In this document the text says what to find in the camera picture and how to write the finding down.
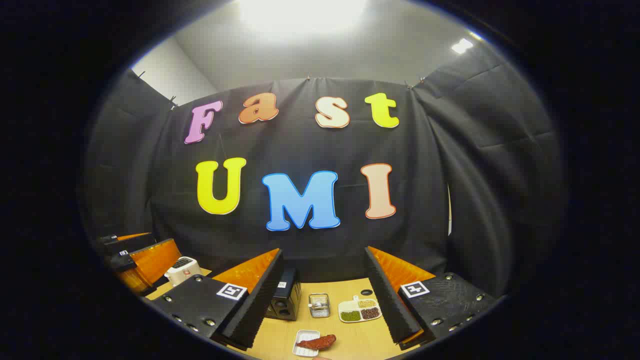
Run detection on red-brown grilled meat piece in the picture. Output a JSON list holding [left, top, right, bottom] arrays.
[[296, 334, 337, 350]]

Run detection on black electric oven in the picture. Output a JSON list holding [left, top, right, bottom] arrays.
[[265, 267, 303, 322]]

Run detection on black backdrop cloth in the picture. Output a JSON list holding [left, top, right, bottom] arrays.
[[80, 47, 568, 301]]

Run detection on metal wire holder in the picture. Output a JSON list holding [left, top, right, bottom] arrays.
[[308, 293, 331, 319]]

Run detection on white toaster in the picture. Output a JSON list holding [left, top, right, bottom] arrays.
[[164, 256, 202, 287]]

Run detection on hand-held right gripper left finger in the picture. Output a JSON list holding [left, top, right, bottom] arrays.
[[150, 248, 285, 351]]

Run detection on white rectangular dish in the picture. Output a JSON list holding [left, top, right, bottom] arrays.
[[292, 329, 321, 358]]

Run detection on white divided plate of beans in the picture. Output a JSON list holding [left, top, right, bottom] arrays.
[[338, 295, 383, 324]]

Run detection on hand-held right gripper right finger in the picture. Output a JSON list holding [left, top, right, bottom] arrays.
[[364, 246, 501, 351]]

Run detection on large ceiling light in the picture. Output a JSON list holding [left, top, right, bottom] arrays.
[[235, 0, 371, 36]]

